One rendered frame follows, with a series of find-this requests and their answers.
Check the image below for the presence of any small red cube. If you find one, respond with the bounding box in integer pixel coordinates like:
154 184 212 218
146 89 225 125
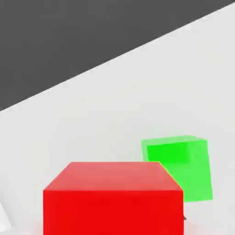
43 161 185 235

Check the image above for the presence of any small green cube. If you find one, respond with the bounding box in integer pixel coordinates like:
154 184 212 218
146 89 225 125
140 135 214 203

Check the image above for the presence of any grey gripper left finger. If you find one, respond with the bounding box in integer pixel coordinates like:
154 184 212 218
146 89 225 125
0 201 13 233

